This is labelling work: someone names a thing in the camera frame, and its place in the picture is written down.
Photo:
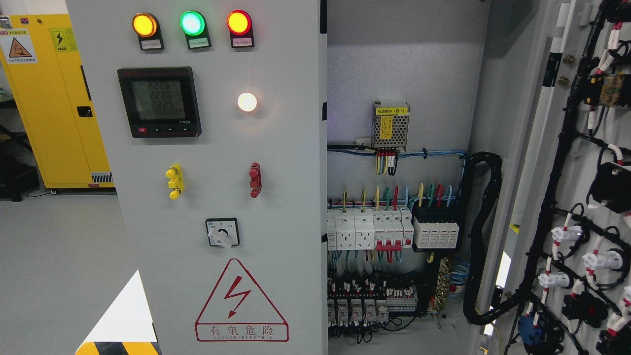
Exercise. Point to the black white surge protector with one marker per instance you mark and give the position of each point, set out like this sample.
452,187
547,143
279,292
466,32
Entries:
435,229

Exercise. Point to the yellow terminal post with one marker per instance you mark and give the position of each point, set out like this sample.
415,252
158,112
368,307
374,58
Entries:
176,184

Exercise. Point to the red indicator lamp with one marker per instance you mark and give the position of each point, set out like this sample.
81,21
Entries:
239,22

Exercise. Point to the white indicator lamp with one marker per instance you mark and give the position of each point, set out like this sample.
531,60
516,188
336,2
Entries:
247,101

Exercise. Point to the yellow safety cabinet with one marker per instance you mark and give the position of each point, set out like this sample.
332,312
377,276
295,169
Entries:
43,65

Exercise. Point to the green indicator lamp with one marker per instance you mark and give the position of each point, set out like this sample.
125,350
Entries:
192,23

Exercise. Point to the red terminal post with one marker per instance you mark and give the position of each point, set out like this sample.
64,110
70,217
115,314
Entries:
255,179

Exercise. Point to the grey cabinet door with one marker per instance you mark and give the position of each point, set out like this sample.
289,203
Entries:
281,60
550,254

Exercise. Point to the metal mesh power supply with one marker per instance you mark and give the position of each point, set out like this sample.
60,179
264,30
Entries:
390,125

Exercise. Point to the brass ground terminal bar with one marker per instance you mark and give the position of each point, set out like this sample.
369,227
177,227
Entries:
441,291

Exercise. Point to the white sockets and breakers row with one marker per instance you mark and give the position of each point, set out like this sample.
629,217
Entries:
355,229

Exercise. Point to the black digital power meter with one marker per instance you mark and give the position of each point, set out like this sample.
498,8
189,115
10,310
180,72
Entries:
160,102

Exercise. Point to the white rotary selector switch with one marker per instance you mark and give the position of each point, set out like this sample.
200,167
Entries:
223,232

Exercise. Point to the red electric hazard sticker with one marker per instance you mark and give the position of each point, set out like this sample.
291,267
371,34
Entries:
238,310

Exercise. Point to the relay and terminal row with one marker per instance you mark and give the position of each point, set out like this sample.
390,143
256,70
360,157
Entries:
363,302

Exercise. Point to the yellow indicator lamp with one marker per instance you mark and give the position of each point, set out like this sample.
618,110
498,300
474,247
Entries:
145,25

